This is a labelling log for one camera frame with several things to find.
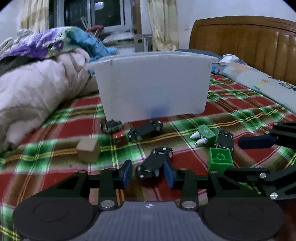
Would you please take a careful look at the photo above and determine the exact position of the green square toy brick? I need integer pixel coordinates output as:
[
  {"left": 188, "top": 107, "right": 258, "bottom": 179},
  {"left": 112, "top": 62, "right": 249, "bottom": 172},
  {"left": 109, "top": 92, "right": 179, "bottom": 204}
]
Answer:
[{"left": 208, "top": 148, "right": 233, "bottom": 174}]

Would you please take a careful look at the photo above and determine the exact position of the folding chair red cushion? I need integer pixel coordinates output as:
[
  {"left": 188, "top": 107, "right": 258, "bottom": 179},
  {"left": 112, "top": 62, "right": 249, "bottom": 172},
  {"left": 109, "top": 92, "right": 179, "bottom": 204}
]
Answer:
[{"left": 80, "top": 16, "right": 104, "bottom": 38}]

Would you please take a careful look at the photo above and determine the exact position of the white plastic storage bin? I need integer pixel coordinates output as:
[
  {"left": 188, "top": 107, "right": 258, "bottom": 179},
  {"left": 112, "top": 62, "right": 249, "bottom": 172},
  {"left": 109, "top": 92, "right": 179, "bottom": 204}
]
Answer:
[{"left": 86, "top": 51, "right": 218, "bottom": 123}]

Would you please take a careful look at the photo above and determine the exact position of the pink quilted duvet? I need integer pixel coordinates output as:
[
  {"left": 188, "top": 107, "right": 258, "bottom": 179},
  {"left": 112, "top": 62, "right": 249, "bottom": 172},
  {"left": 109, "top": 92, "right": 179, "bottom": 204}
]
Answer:
[{"left": 1, "top": 48, "right": 98, "bottom": 152}]

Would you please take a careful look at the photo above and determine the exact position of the blue printed blanket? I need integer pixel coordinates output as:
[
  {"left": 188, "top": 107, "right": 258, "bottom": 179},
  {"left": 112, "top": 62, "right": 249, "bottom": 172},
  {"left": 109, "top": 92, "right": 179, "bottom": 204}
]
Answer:
[{"left": 67, "top": 27, "right": 118, "bottom": 60}]

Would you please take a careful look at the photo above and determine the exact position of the white bundled cloth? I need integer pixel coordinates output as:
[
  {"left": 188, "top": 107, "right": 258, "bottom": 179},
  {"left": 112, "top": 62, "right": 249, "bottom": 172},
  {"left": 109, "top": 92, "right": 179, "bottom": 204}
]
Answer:
[{"left": 1, "top": 29, "right": 34, "bottom": 51}]

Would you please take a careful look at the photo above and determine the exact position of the window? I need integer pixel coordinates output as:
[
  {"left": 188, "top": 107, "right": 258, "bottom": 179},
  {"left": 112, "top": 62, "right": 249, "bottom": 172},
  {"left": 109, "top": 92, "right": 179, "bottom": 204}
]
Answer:
[{"left": 49, "top": 0, "right": 134, "bottom": 33}]

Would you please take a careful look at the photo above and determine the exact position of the overturned black toy car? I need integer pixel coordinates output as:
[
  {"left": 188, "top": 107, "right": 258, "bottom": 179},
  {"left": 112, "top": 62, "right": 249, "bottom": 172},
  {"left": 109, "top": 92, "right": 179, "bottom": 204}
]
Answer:
[{"left": 215, "top": 130, "right": 234, "bottom": 154}]

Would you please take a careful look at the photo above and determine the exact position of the black yellow race car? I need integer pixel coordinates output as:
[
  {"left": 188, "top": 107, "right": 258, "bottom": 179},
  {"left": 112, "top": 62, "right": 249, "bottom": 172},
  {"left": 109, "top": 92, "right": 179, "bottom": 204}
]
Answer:
[{"left": 135, "top": 147, "right": 173, "bottom": 187}]

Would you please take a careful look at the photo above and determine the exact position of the wooden headboard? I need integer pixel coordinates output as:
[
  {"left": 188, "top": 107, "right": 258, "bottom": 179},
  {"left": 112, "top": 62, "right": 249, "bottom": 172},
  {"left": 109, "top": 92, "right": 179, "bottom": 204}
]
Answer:
[{"left": 189, "top": 16, "right": 296, "bottom": 84}]

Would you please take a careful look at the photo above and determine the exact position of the red toy block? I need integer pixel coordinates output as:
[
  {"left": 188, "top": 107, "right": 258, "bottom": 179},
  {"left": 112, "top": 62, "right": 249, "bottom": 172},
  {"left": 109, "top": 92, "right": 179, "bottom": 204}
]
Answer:
[{"left": 112, "top": 130, "right": 127, "bottom": 147}]

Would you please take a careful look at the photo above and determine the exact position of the green toy block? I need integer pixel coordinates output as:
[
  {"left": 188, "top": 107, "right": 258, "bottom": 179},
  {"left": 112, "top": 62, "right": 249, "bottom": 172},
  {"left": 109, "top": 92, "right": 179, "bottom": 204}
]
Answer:
[{"left": 190, "top": 125, "right": 217, "bottom": 148}]

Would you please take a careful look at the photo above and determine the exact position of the purple floral blanket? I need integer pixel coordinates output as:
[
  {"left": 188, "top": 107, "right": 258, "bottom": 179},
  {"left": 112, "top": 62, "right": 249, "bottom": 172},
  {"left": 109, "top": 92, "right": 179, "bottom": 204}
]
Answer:
[{"left": 1, "top": 27, "right": 78, "bottom": 59}]

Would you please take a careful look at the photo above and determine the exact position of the white pillow on sill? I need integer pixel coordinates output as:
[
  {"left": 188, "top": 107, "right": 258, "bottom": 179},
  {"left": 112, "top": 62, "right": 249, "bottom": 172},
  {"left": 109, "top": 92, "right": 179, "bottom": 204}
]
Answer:
[{"left": 102, "top": 32, "right": 134, "bottom": 46}]

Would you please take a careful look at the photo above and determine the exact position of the red green plaid bedsheet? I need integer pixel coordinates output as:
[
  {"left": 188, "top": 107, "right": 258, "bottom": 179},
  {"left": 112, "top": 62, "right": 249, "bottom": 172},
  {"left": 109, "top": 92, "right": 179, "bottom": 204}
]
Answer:
[{"left": 1, "top": 75, "right": 295, "bottom": 240}]

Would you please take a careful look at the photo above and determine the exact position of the dark toy car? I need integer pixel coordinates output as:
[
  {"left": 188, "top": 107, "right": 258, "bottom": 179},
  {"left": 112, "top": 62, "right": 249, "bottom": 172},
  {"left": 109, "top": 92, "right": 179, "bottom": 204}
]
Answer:
[{"left": 127, "top": 119, "right": 163, "bottom": 142}]

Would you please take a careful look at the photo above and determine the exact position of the right beige curtain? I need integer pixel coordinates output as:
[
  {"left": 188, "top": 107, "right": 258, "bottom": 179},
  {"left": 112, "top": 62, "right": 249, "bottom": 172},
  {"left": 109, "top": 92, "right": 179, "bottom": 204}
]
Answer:
[{"left": 147, "top": 0, "right": 179, "bottom": 51}]

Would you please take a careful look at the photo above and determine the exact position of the grey folded board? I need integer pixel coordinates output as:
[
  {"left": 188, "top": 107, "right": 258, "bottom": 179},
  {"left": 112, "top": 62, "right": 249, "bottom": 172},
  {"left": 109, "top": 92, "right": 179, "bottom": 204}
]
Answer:
[{"left": 134, "top": 34, "right": 153, "bottom": 53}]

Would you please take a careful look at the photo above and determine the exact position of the wooden toy cube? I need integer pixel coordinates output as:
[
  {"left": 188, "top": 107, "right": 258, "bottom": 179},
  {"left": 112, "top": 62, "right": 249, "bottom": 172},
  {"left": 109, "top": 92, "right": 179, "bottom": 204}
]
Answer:
[{"left": 76, "top": 137, "right": 101, "bottom": 164}]

